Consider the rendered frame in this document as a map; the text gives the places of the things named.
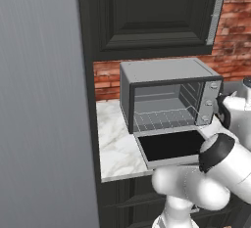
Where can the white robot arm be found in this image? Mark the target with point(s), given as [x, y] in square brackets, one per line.
[196, 186]

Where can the grey toaster oven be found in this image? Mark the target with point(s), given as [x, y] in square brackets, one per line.
[163, 72]

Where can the toaster oven door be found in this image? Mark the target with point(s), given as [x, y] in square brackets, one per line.
[170, 145]

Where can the toaster oven knob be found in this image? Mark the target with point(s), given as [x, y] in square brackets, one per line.
[214, 86]
[205, 118]
[209, 102]

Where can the grey fridge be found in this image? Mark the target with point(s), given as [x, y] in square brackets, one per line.
[42, 108]

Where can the dark upper cupboard door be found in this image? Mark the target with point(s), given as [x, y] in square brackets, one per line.
[150, 13]

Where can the dark lower cupboard front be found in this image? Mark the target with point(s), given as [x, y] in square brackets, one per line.
[130, 202]

